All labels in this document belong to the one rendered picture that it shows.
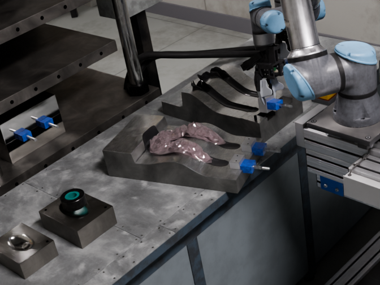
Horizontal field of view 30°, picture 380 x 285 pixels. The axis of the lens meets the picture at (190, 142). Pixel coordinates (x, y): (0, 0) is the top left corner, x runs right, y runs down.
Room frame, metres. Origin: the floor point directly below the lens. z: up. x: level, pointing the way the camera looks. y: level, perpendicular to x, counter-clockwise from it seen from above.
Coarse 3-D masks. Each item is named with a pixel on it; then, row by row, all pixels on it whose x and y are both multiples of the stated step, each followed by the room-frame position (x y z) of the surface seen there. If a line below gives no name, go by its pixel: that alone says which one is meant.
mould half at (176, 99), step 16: (224, 64) 2.61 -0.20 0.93; (208, 80) 2.49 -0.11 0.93; (240, 80) 2.50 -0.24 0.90; (176, 96) 2.55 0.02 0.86; (192, 96) 2.40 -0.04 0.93; (208, 96) 2.40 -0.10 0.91; (224, 96) 2.41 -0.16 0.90; (240, 96) 2.41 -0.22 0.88; (288, 96) 2.33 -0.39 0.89; (176, 112) 2.48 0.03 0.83; (192, 112) 2.41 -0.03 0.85; (208, 112) 2.35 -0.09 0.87; (224, 112) 2.31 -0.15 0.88; (240, 112) 2.28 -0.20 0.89; (256, 112) 2.25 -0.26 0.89; (288, 112) 2.28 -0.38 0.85; (224, 128) 2.30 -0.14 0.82; (240, 128) 2.24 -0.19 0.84; (256, 128) 2.18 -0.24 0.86; (272, 128) 2.21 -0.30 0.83
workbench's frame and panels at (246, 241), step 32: (288, 160) 2.24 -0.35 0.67; (256, 192) 2.10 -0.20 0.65; (288, 192) 2.22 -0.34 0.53; (320, 192) 2.36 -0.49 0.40; (192, 224) 1.81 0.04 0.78; (224, 224) 1.97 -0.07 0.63; (256, 224) 2.08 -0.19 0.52; (288, 224) 2.21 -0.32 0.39; (320, 224) 2.35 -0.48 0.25; (352, 224) 2.51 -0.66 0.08; (160, 256) 1.77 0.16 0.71; (192, 256) 1.85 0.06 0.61; (224, 256) 1.96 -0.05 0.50; (256, 256) 2.07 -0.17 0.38; (288, 256) 2.19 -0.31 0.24; (320, 256) 2.34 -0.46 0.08
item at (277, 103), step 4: (268, 96) 2.24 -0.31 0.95; (272, 96) 2.24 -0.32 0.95; (260, 100) 2.23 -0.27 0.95; (268, 100) 2.22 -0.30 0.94; (272, 100) 2.22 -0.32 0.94; (276, 100) 2.22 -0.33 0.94; (280, 100) 2.21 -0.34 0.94; (260, 104) 2.23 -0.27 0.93; (268, 104) 2.21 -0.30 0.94; (272, 104) 2.20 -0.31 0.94; (276, 104) 2.19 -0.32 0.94; (280, 104) 2.19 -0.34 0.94; (284, 104) 2.18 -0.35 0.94; (260, 108) 2.23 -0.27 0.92; (264, 108) 2.22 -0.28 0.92; (268, 108) 2.21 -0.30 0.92; (272, 108) 2.20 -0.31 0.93; (276, 108) 2.18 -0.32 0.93; (264, 112) 2.22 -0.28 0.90; (268, 112) 2.21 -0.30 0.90
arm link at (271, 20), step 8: (264, 8) 2.22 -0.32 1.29; (272, 8) 2.19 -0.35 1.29; (280, 8) 2.18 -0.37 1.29; (256, 16) 2.22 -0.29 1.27; (264, 16) 2.15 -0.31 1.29; (272, 16) 2.13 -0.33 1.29; (280, 16) 2.14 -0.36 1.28; (256, 24) 2.23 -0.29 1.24; (264, 24) 2.14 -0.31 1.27; (272, 24) 2.13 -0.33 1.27; (280, 24) 2.13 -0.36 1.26; (272, 32) 2.12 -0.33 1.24
